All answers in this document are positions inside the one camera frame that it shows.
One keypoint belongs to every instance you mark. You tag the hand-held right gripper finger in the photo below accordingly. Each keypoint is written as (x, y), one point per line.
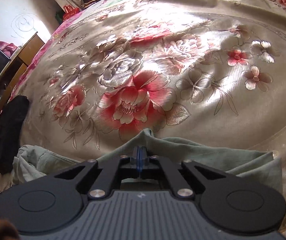
(141, 156)
(138, 156)

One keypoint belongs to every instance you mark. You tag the grey-green pants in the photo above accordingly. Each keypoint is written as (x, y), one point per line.
(208, 162)

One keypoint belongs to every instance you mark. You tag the black cloth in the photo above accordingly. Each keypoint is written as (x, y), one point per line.
(6, 135)

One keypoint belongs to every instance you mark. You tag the floral satin bedspread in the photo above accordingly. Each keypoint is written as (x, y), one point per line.
(158, 55)

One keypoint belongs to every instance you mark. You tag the wooden cabinet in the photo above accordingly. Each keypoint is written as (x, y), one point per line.
(15, 70)

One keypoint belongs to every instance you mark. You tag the pink cloth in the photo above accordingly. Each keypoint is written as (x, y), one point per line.
(6, 48)

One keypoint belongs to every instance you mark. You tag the red shopping bag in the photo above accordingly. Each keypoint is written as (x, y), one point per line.
(70, 12)

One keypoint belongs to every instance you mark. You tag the green bag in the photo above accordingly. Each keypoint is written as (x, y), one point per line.
(58, 16)

